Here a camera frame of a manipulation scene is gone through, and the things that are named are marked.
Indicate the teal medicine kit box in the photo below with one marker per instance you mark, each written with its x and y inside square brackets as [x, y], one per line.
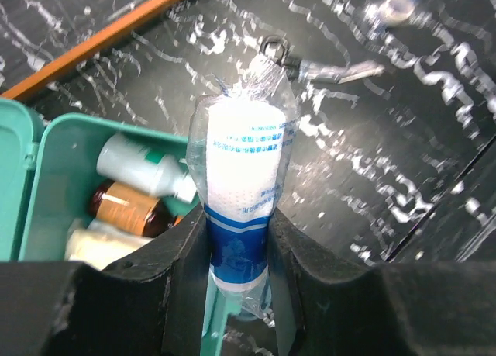
[48, 175]

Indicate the bag of cotton balls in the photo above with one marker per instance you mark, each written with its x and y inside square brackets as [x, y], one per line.
[101, 244]

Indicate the clear tape roll bag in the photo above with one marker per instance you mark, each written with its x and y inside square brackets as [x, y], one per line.
[383, 14]

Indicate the blue white small bottle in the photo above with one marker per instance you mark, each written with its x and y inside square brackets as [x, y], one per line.
[239, 149]

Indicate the brown orange-capped medicine bottle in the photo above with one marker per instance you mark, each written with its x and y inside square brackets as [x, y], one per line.
[131, 211]

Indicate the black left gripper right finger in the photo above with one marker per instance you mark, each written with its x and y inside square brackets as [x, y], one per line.
[326, 305]

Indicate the clear green-banded bottle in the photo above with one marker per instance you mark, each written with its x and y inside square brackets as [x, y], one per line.
[144, 168]

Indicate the black small scissors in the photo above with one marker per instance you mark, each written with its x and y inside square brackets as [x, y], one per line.
[277, 48]

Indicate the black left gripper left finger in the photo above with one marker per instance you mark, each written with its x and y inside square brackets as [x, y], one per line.
[150, 302]

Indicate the orange wooden shelf rack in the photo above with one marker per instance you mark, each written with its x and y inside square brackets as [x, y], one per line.
[105, 38]

